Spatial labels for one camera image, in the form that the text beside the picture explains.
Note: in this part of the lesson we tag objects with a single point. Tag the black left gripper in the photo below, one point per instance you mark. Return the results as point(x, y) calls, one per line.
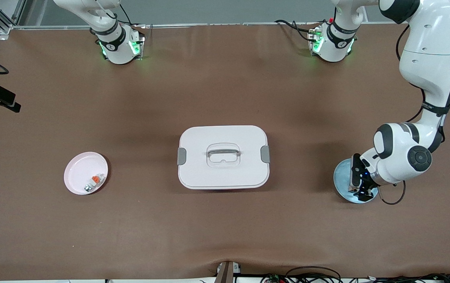
point(364, 185)

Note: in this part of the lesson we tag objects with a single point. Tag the black orange push-button switch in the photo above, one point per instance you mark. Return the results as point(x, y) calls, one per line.
point(353, 190)

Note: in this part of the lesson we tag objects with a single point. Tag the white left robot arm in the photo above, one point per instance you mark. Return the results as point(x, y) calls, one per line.
point(431, 47)

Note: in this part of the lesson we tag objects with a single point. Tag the light blue round plate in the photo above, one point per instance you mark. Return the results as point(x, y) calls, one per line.
point(342, 177)

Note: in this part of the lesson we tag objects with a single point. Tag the grey box latch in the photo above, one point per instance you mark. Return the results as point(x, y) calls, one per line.
point(265, 154)
point(181, 156)

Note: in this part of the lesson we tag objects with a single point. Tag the pale pink round plate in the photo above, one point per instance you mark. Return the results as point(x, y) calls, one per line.
point(77, 173)

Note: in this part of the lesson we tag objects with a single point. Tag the white plastic lidded storage box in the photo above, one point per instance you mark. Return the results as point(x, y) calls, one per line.
point(224, 177)

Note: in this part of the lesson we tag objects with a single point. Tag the white orange switch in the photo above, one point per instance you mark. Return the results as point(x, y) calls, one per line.
point(96, 180)

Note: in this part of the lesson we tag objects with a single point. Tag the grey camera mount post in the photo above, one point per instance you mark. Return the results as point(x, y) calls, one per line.
point(226, 273)

